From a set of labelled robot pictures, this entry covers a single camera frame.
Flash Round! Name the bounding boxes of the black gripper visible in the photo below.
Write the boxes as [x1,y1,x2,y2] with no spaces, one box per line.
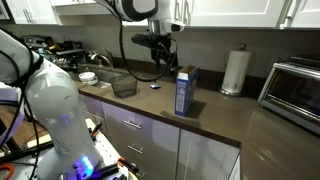
[150,33,178,75]

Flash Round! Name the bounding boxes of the blue fruit snack box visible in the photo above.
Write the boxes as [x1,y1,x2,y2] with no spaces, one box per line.
[173,64,200,118]

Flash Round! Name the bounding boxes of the kitchen sink basin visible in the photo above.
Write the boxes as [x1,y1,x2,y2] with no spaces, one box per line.
[68,64,129,85]

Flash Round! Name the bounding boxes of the chrome kitchen faucet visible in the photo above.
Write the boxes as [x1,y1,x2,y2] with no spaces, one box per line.
[89,47,115,69]

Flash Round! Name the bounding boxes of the white paper towel roll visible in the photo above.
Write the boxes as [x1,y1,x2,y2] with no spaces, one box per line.
[219,43,248,98]
[221,49,253,95]

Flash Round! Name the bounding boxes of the lavender lower cabinet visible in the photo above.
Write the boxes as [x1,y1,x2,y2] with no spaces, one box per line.
[78,93,242,180]

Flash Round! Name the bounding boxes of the white bowl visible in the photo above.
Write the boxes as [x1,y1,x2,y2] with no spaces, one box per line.
[78,71,99,86]

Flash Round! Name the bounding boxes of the white upper cabinets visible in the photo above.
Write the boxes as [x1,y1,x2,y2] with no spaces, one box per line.
[0,0,320,31]

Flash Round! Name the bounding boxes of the black dish rack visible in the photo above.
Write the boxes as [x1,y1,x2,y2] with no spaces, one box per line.
[53,40,87,69]

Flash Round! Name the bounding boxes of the white perforated mounting table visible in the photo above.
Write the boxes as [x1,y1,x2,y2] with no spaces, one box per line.
[0,118,139,180]

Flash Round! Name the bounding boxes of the silver toaster oven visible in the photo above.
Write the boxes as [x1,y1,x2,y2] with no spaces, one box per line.
[257,55,320,136]

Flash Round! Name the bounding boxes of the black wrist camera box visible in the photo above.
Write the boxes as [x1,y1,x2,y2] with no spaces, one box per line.
[131,32,158,48]

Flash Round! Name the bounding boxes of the black wire mesh basket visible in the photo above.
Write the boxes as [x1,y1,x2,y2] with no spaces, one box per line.
[109,74,139,99]

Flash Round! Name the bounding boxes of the silver drawer handle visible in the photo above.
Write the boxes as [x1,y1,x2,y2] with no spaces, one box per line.
[127,143,145,155]
[123,119,142,130]

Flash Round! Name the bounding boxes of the orange handled pliers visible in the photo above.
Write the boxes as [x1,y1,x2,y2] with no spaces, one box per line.
[116,157,140,174]

